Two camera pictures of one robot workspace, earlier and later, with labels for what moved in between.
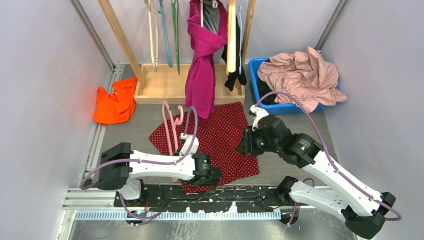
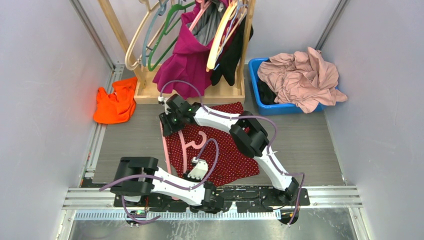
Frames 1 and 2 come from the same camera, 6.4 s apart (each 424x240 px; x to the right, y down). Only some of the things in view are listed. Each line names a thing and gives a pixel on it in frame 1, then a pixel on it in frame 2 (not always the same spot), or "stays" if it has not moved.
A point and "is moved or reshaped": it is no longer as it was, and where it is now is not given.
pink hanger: (201, 13) is moved or reshaped
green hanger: (175, 13) to (165, 32)
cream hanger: (148, 3) to (149, 11)
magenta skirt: (200, 89) is moved or reshaped
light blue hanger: (240, 58) to (240, 5)
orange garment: (118, 107) stays
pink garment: (309, 76) stays
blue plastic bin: (274, 109) stays
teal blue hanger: (169, 51) to (161, 12)
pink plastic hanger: (173, 125) is moved or reshaped
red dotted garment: (219, 136) is moved or reshaped
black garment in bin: (264, 89) stays
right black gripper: (246, 146) to (168, 128)
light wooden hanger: (231, 37) to (219, 36)
